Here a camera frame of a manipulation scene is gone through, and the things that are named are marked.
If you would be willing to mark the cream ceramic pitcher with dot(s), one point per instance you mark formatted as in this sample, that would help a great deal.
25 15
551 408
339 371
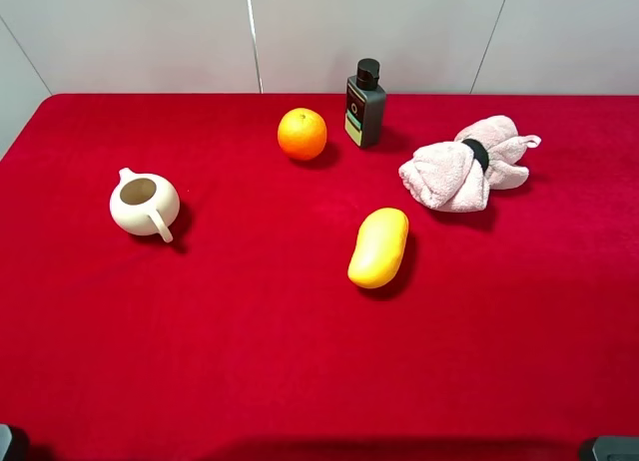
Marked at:
144 204

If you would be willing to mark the yellow mango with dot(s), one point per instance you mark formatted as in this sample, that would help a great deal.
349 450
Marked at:
379 248

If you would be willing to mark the orange fruit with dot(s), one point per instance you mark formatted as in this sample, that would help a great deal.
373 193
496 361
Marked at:
302 134

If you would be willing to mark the dark grey pump bottle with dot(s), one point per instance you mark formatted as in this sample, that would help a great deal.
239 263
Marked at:
365 102

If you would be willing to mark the pink towel with black band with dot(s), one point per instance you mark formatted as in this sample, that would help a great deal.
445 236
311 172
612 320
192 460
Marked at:
458 176

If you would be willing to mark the red tablecloth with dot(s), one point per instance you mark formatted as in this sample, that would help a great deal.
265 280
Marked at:
506 334

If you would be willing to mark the black base corner right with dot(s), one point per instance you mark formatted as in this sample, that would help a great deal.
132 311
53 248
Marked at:
610 448

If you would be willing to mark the black base corner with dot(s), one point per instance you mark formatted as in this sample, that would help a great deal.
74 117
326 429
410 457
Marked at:
610 448
14 443

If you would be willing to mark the black base corner left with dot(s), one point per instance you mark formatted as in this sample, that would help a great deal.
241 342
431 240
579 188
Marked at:
14 443

